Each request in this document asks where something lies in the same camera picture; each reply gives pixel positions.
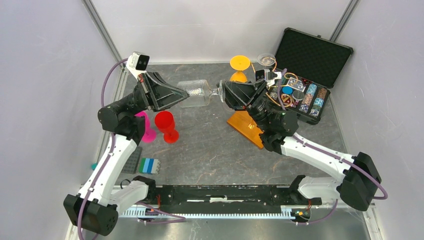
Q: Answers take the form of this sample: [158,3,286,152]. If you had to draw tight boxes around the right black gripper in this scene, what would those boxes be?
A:
[215,79,271,133]

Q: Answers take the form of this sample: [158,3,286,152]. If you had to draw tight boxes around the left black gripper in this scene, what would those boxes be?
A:
[119,71,190,117]

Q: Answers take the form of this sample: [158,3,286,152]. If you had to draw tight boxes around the gold wire glass rack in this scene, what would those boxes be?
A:
[226,61,299,151]

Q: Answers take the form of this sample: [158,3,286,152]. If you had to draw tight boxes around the red wine glass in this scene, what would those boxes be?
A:
[154,110,179,144]

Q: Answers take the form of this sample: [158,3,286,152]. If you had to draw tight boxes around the clear textured glass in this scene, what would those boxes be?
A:
[176,79,225,108]

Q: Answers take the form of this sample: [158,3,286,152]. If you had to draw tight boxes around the pink wine glass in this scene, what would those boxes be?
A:
[135,111,157,143]

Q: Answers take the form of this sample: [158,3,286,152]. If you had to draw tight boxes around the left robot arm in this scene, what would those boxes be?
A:
[63,71,189,240]

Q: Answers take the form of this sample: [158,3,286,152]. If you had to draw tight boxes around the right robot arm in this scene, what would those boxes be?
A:
[219,80,389,212]

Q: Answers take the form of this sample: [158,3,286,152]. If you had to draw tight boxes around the yellow wine glass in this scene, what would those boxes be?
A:
[229,55,251,83]

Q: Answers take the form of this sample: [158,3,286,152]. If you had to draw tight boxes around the clear glass back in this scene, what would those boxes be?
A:
[256,53,277,72]

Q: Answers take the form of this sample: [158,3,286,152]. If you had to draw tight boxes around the blue poker chip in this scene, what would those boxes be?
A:
[281,86,294,95]

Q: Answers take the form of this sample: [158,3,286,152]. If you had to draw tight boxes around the blue playing card deck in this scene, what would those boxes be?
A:
[287,77,306,92]

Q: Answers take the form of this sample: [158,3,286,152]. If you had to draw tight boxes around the clear dealer button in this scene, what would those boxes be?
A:
[292,90,305,102]

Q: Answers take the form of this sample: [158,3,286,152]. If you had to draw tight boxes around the green blue lego block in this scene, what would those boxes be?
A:
[138,158,161,175]

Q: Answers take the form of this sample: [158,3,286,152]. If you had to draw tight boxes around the black poker chip case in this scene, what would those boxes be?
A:
[274,27,354,125]

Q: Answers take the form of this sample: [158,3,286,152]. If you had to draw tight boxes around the grey lego baseplate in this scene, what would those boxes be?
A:
[121,146,143,174]

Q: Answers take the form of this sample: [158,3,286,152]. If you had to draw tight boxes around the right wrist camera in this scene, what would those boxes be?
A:
[254,69,283,87]

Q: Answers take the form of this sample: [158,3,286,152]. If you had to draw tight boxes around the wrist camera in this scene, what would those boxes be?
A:
[254,69,283,87]
[125,51,150,78]

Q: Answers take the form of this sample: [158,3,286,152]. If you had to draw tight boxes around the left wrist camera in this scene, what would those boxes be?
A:
[125,51,150,78]

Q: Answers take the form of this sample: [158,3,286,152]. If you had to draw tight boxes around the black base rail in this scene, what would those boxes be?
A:
[120,184,334,222]

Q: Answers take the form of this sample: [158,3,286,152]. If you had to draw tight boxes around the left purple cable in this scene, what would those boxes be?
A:
[76,57,187,240]

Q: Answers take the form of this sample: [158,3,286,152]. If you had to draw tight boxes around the purple cable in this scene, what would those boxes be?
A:
[76,57,187,240]
[277,68,389,226]

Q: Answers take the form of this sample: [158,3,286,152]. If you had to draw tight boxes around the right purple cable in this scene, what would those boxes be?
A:
[277,68,389,226]

